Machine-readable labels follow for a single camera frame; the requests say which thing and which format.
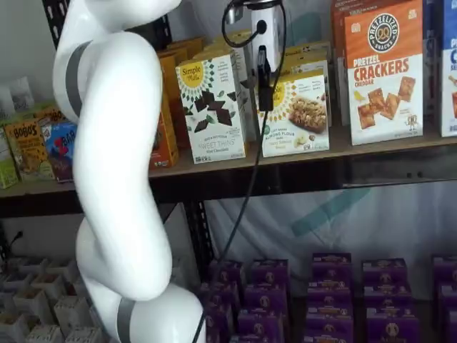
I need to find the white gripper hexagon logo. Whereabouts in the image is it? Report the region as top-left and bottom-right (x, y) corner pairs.
(249, 6), (285, 112)

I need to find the white almond flour bars box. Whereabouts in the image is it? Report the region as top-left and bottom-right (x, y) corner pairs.
(273, 56), (330, 79)
(283, 40), (333, 126)
(253, 69), (331, 159)

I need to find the white sweet thins box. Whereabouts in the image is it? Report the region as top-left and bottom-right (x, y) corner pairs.
(191, 41), (256, 142)
(174, 53), (248, 165)
(203, 29), (258, 83)

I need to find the wooden shelf board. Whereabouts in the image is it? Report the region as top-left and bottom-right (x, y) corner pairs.
(148, 134), (457, 179)

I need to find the black metal shelf rack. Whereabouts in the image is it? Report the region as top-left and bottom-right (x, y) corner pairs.
(147, 14), (457, 287)

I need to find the orange pretzel crackers box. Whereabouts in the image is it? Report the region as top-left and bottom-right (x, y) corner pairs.
(343, 0), (426, 146)

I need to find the dark blue cracker box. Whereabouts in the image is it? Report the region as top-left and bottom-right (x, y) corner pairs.
(423, 0), (443, 126)

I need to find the blue and white cracker box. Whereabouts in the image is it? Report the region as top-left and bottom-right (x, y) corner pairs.
(440, 0), (457, 139)

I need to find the blue Z Bar box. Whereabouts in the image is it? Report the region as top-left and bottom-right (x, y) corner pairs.
(38, 119), (79, 184)

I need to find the orange Bobo's snack box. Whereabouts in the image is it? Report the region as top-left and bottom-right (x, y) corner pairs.
(34, 108), (69, 125)
(3, 119), (57, 182)

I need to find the green snack box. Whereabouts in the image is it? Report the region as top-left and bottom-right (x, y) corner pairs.
(0, 101), (58, 125)
(0, 124), (21, 190)

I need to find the small silver wrist module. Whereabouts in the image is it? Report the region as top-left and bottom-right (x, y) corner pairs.
(226, 1), (245, 24)

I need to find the white backdrop sheet teal print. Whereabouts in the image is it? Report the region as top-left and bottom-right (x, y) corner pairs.
(167, 0), (457, 272)

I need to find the white pouch package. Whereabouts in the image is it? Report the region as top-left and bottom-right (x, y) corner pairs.
(0, 76), (36, 116)

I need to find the white open carton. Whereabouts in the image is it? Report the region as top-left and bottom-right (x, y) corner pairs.
(52, 294), (93, 330)
(29, 272), (68, 302)
(24, 324), (68, 343)
(1, 272), (36, 291)
(11, 287), (50, 323)
(16, 256), (50, 277)
(45, 258), (79, 284)
(65, 326), (105, 343)
(0, 312), (32, 343)

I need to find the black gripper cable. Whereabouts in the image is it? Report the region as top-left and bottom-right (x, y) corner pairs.
(194, 0), (288, 343)

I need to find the black power plug cord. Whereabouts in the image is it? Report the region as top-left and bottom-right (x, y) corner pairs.
(6, 229), (25, 252)

